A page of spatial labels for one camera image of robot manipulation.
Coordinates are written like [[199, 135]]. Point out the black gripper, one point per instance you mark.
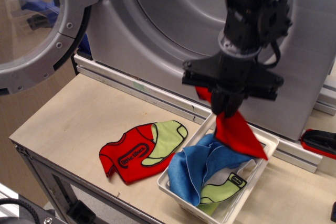
[[235, 73]]

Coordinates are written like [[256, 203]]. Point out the red cloth with black trim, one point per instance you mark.
[[236, 133]]

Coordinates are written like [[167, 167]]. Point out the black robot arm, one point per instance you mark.
[[251, 24]]

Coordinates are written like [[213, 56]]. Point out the grey toy washing machine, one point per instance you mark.
[[150, 40]]

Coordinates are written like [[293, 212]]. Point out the white plastic laundry basket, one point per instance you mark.
[[228, 210]]

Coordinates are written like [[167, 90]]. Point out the green toy sock cloth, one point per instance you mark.
[[167, 137]]

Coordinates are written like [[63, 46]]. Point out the white cloth in basket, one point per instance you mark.
[[221, 176]]

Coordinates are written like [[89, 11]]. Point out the blue cloth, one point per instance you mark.
[[191, 168]]

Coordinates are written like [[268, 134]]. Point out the green sock cloth in basket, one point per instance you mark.
[[213, 195]]

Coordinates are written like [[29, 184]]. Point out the red black clamp tool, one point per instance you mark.
[[319, 142]]

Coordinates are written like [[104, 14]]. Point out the red toy shirt cloth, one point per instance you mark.
[[127, 155]]

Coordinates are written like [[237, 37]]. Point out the blue object behind door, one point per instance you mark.
[[47, 13]]

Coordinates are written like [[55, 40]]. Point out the grey round washer door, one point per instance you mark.
[[37, 38]]

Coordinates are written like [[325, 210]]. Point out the white aluminium rail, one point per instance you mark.
[[289, 151]]

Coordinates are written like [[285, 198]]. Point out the grey table frame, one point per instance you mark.
[[60, 186]]

